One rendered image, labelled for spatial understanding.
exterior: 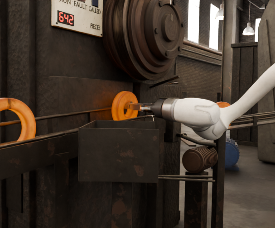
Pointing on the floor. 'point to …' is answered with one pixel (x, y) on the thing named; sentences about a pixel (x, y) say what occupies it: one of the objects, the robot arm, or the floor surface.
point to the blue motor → (231, 155)
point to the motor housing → (200, 213)
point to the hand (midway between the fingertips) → (125, 105)
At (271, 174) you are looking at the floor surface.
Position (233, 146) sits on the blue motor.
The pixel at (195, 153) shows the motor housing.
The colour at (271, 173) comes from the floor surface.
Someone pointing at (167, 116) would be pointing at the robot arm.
